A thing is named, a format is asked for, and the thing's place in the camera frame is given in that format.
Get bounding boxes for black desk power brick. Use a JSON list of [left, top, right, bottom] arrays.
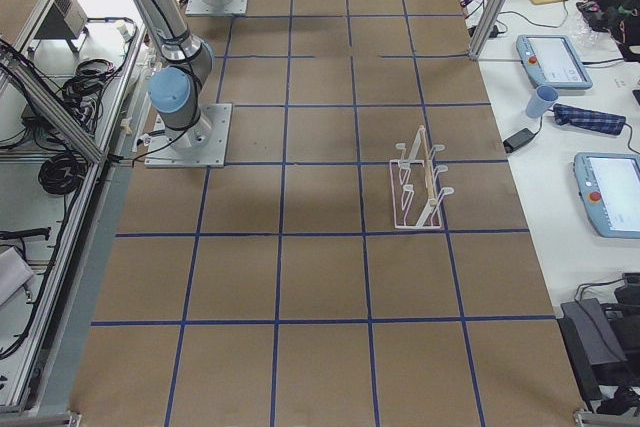
[[503, 128, 536, 154]]

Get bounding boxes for white wire cup rack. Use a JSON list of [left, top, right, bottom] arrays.
[[388, 125, 455, 231]]

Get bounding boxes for blue teach pendant near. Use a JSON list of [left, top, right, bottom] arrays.
[[573, 152, 639, 239]]

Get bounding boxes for aluminium frame post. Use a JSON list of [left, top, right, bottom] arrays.
[[467, 0, 532, 61]]

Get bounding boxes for blue teach pendant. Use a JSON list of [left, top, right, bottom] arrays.
[[515, 35, 593, 90], [573, 152, 639, 239]]

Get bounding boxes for blue cup on desk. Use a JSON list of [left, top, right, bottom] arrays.
[[525, 85, 559, 119]]

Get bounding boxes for blue teach pendant far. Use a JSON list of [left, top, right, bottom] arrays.
[[515, 35, 593, 90]]

